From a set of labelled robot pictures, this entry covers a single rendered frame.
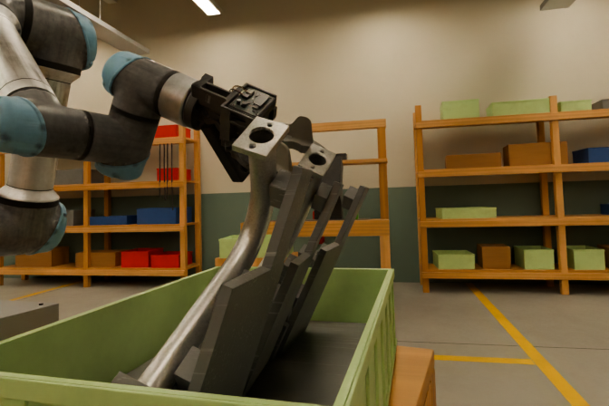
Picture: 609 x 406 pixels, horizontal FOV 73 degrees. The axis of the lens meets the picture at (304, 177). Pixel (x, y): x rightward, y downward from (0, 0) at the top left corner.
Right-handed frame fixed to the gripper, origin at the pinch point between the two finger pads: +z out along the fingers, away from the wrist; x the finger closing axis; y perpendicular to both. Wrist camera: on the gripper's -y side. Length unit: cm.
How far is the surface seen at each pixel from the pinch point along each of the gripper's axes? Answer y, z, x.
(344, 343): -30.9, 15.8, -7.4
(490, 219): -292, 136, 332
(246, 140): 14.0, -3.9, -14.3
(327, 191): -3.5, 3.3, -0.1
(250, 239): 1.8, -0.9, -17.1
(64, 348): -16.9, -18.7, -32.9
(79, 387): 2.7, -5.6, -38.1
